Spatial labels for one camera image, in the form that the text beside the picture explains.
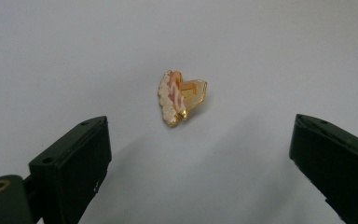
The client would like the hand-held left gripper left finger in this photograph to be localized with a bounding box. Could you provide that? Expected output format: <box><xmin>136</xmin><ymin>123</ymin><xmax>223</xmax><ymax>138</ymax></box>
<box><xmin>28</xmin><ymin>116</ymin><xmax>113</xmax><ymax>224</ymax></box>

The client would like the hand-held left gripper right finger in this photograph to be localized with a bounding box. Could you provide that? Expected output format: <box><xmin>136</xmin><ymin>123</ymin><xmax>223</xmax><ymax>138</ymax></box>
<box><xmin>288</xmin><ymin>113</ymin><xmax>358</xmax><ymax>224</ymax></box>

